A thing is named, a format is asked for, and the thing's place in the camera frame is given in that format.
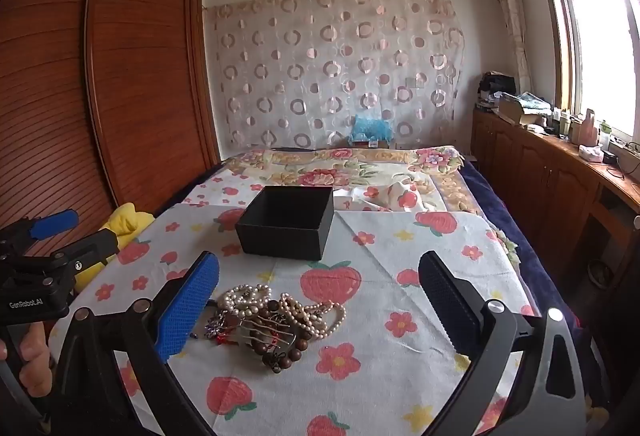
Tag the open cardboard box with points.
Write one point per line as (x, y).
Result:
(520, 108)

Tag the person's left hand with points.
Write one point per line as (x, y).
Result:
(35, 356)

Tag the purple rhinestone brooch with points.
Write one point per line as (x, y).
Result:
(217, 326)

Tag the pile of dark clothes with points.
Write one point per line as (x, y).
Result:
(495, 85)

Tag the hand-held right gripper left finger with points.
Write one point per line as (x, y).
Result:
(185, 311)

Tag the dark blue bed cover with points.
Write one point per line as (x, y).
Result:
(520, 256)

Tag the pale window curtain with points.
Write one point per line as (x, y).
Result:
(505, 5)

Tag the black cardboard box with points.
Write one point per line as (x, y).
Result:
(280, 236)

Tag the wooden framed window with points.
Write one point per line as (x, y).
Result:
(600, 40)

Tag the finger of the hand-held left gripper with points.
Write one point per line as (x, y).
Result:
(95, 246)
(50, 223)

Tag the brown wooden wardrobe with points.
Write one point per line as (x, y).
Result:
(125, 90)

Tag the floral blanket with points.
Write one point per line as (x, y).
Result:
(320, 176)

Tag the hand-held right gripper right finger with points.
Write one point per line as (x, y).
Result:
(442, 296)

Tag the green capped bottle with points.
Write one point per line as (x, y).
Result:
(605, 135)

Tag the long wooden cabinet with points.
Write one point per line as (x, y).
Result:
(540, 176)

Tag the circle patterned sheer curtain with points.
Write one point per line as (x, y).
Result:
(325, 65)

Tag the yellow plush toy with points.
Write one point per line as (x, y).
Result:
(125, 221)

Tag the white tissue pack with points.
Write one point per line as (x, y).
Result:
(591, 152)

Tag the items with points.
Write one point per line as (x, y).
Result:
(260, 331)

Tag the blue plastic bag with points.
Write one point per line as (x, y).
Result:
(370, 126)

